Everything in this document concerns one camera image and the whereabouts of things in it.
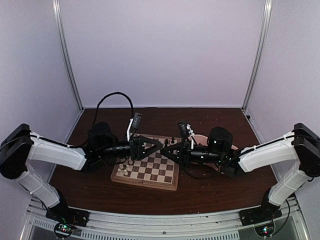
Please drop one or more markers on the aluminium frame post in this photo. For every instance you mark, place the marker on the aluminium frame post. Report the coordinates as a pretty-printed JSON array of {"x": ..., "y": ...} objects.
[
  {"x": 264, "y": 30},
  {"x": 65, "y": 53}
]

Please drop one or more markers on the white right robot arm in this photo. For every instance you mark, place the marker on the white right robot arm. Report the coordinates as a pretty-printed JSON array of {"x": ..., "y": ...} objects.
[{"x": 301, "y": 145}]

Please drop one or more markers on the white chess pieces row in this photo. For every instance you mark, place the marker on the white chess pieces row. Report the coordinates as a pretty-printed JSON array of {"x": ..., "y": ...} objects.
[{"x": 125, "y": 169}]

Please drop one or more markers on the aluminium frame post left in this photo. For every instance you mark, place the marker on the aluminium frame post left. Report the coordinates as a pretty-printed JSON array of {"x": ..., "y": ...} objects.
[{"x": 65, "y": 53}]

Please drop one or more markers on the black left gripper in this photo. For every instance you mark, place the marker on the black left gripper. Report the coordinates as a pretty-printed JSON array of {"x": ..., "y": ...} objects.
[{"x": 137, "y": 151}]

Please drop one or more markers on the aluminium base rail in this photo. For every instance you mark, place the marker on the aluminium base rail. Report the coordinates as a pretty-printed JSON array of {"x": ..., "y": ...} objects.
[{"x": 222, "y": 225}]

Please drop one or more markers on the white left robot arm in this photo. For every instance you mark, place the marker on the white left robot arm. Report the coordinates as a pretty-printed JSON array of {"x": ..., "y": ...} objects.
[{"x": 23, "y": 146}]

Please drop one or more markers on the aluminium frame post right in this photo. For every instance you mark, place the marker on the aluminium frame post right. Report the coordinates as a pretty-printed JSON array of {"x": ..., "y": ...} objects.
[{"x": 264, "y": 30}]

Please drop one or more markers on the wooden chess board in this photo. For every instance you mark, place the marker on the wooden chess board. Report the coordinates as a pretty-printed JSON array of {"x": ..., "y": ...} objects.
[{"x": 155, "y": 171}]

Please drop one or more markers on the pink plastic double bowl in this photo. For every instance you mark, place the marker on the pink plastic double bowl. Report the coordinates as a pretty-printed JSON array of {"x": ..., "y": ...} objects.
[{"x": 214, "y": 150}]

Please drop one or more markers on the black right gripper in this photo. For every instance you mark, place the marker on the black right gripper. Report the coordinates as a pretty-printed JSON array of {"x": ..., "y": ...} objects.
[{"x": 185, "y": 146}]

